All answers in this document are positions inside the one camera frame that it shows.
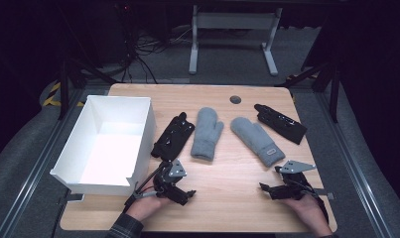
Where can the grey table edge bracket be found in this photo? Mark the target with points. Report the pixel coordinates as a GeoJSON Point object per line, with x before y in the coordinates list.
{"type": "Point", "coordinates": [327, 195]}

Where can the black glove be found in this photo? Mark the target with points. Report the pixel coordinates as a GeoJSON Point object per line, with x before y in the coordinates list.
{"type": "Point", "coordinates": [173, 137]}
{"type": "Point", "coordinates": [282, 124]}

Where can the white metal desk frame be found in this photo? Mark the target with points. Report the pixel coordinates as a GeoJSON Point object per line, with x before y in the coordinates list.
{"type": "Point", "coordinates": [234, 21]}

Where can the grey mitten with label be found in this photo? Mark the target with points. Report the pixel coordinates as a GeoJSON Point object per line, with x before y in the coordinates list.
{"type": "Point", "coordinates": [257, 139]}

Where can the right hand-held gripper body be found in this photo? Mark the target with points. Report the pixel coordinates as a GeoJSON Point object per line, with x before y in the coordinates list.
{"type": "Point", "coordinates": [292, 190]}

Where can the black metal stand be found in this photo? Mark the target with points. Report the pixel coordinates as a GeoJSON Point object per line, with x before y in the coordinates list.
{"type": "Point", "coordinates": [64, 86]}
{"type": "Point", "coordinates": [333, 89]}

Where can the yellow black hazard tape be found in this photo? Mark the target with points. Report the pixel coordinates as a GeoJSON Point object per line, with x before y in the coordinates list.
{"type": "Point", "coordinates": [52, 95]}

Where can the round grey table grommet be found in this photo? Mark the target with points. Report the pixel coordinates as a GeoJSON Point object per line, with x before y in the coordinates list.
{"type": "Point", "coordinates": [235, 99]}

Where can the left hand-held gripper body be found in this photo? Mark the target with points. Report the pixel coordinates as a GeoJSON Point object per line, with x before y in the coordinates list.
{"type": "Point", "coordinates": [169, 185]}

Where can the person's left hand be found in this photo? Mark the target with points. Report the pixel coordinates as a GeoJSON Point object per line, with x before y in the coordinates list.
{"type": "Point", "coordinates": [146, 206]}

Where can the white storage box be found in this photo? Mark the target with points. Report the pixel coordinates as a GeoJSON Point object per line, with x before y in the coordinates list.
{"type": "Point", "coordinates": [111, 155]}

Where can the dark equipment cabinet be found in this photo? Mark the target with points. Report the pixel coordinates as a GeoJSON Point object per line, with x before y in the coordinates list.
{"type": "Point", "coordinates": [116, 33]}

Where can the aluminium floor rail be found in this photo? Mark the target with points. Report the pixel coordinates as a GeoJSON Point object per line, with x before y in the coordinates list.
{"type": "Point", "coordinates": [356, 172]}
{"type": "Point", "coordinates": [32, 172]}

